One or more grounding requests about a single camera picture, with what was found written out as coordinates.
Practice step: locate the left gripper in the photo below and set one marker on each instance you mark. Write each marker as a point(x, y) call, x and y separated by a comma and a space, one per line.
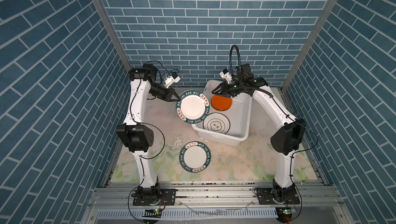
point(168, 93)

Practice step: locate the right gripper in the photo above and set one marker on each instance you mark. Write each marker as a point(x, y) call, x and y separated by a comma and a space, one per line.
point(224, 90)

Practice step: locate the green-rimmed lettered plate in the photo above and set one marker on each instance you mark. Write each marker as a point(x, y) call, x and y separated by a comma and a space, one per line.
point(195, 157)
point(193, 106)

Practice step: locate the orange plate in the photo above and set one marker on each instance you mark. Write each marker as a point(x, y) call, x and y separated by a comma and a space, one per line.
point(221, 103)

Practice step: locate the white plate thin dark rim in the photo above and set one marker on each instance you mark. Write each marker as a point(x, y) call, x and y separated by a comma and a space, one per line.
point(217, 122)

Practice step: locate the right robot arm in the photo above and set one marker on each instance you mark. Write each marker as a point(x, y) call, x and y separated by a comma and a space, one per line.
point(290, 130)

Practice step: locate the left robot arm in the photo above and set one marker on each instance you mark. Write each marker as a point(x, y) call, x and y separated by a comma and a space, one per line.
point(136, 134)

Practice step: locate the white plastic bin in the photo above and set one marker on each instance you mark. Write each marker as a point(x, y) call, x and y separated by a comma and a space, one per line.
point(239, 116)

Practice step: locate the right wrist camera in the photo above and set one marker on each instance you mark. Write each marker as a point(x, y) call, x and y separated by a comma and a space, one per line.
point(240, 72)

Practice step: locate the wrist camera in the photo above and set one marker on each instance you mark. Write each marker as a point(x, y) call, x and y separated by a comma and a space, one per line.
point(172, 77)
point(240, 72)

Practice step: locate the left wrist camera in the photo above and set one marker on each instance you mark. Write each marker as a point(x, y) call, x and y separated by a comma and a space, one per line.
point(172, 77)

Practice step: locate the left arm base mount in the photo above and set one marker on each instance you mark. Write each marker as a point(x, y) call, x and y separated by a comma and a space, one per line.
point(148, 196)

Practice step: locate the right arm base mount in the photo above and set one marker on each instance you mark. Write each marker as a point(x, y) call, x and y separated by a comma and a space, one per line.
point(276, 195)

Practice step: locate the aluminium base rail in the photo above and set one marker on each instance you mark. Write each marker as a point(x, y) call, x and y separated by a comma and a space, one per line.
point(217, 201)

